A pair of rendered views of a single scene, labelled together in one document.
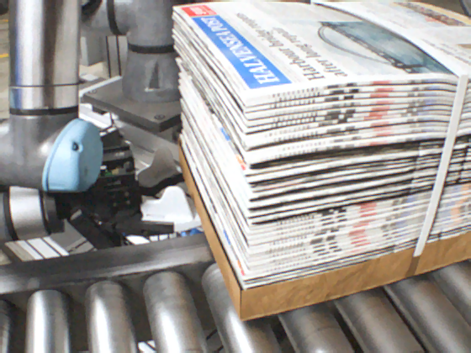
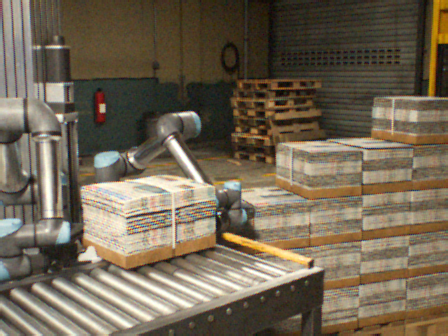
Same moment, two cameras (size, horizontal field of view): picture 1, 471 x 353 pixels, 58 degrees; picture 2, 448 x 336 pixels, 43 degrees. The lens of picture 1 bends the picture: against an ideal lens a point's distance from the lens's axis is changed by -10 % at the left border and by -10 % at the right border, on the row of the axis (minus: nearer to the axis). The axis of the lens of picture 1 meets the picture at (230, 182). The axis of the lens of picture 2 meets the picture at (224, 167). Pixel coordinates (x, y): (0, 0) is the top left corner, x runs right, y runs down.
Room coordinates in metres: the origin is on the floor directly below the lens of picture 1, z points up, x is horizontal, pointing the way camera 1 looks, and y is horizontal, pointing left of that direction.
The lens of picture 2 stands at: (-1.43, 0.46, 1.42)
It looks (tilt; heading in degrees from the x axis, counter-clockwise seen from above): 9 degrees down; 334
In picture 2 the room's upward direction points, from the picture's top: straight up
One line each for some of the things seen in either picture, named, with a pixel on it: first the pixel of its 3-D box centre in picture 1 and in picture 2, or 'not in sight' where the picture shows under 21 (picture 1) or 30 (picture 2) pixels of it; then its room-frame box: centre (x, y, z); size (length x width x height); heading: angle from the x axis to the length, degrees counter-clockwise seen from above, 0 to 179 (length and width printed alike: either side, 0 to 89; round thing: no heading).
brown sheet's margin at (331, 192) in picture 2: not in sight; (316, 185); (0.95, -1.19, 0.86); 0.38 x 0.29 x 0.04; 174
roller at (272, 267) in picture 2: not in sight; (245, 261); (0.27, -0.43, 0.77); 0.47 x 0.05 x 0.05; 16
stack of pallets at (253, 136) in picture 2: not in sight; (276, 119); (6.89, -4.47, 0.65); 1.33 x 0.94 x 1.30; 110
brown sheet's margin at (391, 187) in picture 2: not in sight; (366, 181); (0.93, -1.48, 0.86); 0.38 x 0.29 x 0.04; 176
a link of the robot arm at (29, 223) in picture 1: (34, 207); (34, 263); (0.45, 0.25, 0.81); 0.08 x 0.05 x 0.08; 16
